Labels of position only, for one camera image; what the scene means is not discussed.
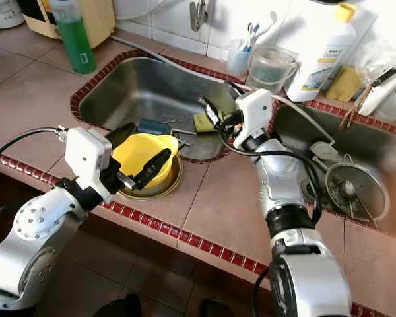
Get blue white toothbrush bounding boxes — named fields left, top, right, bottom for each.
left=244, top=10, right=279, bottom=53

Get black robot foot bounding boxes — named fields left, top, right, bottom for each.
left=91, top=294, right=143, bottom=317
left=197, top=300, right=236, bottom=317

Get brown twisted rope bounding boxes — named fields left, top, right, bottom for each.
left=339, top=68, right=391, bottom=132

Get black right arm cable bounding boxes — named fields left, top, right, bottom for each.
left=223, top=127, right=325, bottom=227

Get stainless steel sink basin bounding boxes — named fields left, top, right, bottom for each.
left=269, top=101, right=396, bottom=240
left=69, top=52, right=246, bottom=164

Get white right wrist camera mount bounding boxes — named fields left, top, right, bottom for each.
left=232, top=88, right=274, bottom=141

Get black robot right foot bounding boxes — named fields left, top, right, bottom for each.
left=197, top=300, right=236, bottom=317

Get beige countertop appliance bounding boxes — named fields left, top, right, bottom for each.
left=16, top=0, right=117, bottom=49

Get yellow green dish sponge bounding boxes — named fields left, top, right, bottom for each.
left=192, top=112, right=219, bottom=134

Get green dish soap bottle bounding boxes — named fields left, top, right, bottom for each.
left=49, top=0, right=97, bottom=75

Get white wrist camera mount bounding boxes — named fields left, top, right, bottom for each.
left=64, top=127, right=114, bottom=204
left=232, top=88, right=274, bottom=141

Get chrome wall tap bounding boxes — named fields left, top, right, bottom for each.
left=187, top=0, right=209, bottom=33

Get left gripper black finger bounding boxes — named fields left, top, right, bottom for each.
left=131, top=148, right=173, bottom=192
left=105, top=122, right=140, bottom=144

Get white plastic canister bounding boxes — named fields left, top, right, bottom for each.
left=0, top=0, right=24, bottom=30

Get black robot left foot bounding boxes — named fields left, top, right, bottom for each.
left=91, top=294, right=143, bottom=317

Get white hose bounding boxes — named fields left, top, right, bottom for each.
left=108, top=36, right=335, bottom=143

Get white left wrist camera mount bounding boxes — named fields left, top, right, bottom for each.
left=64, top=127, right=114, bottom=204

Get clear plastic bucket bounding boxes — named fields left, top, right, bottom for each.
left=246, top=45, right=300, bottom=94

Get yellow sponge block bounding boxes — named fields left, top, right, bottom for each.
left=323, top=65, right=363, bottom=104

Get white detergent bottle yellow cap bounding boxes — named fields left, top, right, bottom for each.
left=283, top=2, right=358, bottom=102

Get yellow plastic bowl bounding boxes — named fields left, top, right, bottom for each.
left=112, top=133, right=183, bottom=190

